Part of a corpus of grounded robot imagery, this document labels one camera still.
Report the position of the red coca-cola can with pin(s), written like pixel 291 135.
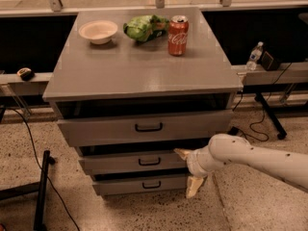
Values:
pixel 177 35

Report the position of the black stand leg right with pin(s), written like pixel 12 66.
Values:
pixel 281 131

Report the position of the green chip bag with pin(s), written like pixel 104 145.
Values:
pixel 146 27

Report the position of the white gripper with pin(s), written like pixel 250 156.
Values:
pixel 193 165

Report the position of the black power adapter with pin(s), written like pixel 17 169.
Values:
pixel 233 131

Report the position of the black yellow tape measure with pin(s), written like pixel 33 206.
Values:
pixel 25 73

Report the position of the grey drawer cabinet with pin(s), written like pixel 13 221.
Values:
pixel 122 78

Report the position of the small black box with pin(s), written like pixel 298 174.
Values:
pixel 269 63

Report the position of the grey drawer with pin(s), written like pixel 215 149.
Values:
pixel 141 184
pixel 144 128
pixel 131 162

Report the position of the grey top drawer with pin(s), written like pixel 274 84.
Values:
pixel 144 128

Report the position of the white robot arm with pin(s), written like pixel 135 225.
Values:
pixel 222 150

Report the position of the clear water bottle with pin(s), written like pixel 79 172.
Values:
pixel 254 56

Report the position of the black stand left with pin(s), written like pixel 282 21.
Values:
pixel 37 187

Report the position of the grey bottom drawer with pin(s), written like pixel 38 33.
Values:
pixel 141 184

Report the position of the white paper bowl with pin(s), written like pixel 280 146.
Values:
pixel 98 32

